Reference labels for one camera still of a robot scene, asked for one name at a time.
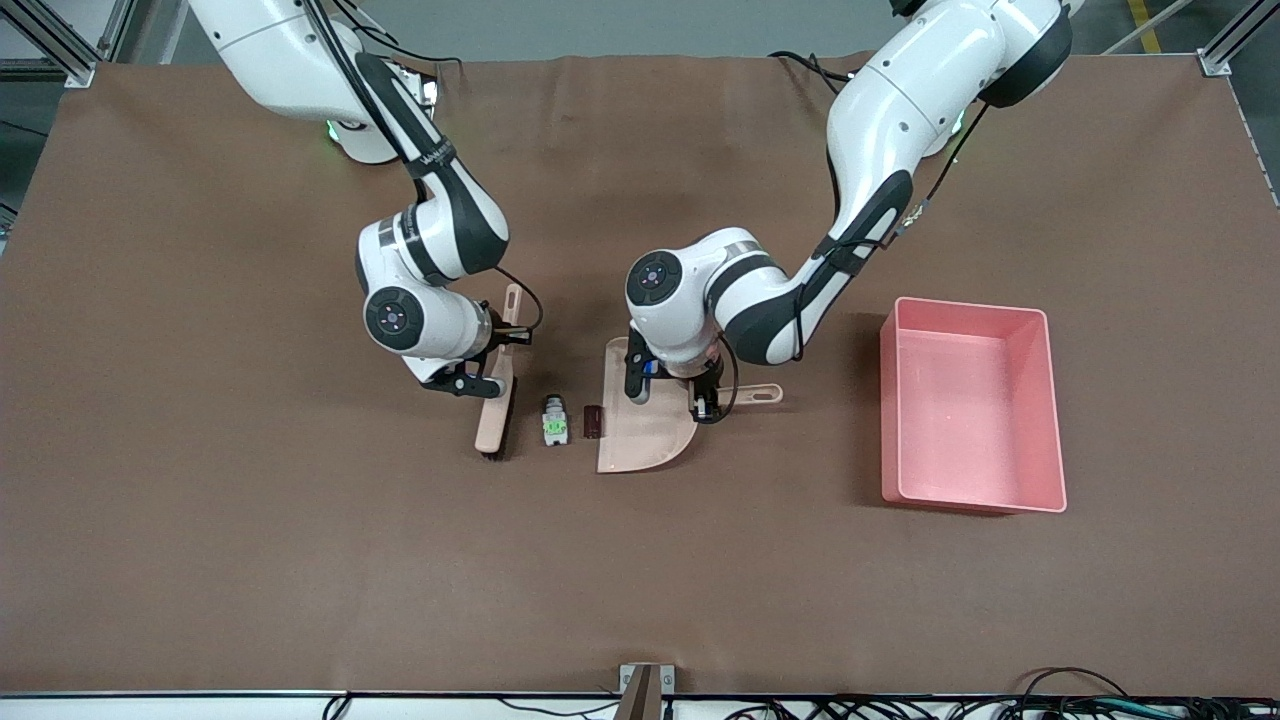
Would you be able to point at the small dark brown component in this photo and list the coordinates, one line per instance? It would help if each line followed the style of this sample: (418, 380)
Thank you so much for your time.
(593, 422)

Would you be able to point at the pale pink dustpan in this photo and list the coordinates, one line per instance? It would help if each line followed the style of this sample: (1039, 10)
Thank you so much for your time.
(640, 440)

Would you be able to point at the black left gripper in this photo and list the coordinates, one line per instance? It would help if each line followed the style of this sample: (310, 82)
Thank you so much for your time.
(706, 384)

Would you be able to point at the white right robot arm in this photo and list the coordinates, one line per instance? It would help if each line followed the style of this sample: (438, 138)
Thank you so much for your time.
(280, 60)

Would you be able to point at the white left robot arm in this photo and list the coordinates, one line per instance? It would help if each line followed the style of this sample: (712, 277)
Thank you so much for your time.
(900, 120)

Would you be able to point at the pale brush with black bristles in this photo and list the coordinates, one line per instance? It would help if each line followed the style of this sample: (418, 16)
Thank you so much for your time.
(492, 420)

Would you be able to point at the metal clamp bracket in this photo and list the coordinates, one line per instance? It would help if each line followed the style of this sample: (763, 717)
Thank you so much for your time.
(645, 690)

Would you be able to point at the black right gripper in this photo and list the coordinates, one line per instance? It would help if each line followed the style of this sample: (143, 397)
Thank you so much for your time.
(503, 334)

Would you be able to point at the brown table mat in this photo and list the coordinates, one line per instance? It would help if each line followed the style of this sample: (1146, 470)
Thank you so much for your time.
(300, 580)

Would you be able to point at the aluminium frame extrusion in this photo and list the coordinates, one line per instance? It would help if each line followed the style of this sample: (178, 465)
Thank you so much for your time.
(75, 65)
(1215, 60)

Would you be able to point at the pink plastic bin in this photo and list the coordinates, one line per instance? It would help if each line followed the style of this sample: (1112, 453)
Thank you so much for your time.
(960, 420)

